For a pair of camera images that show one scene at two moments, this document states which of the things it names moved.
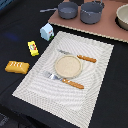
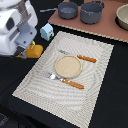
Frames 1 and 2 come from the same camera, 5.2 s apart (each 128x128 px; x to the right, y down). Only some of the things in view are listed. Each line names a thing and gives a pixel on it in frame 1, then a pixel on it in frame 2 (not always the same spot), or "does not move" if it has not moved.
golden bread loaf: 17,67 -> 34,51
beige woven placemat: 71,104 does not move
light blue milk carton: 47,31 does not move
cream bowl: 121,18 does not move
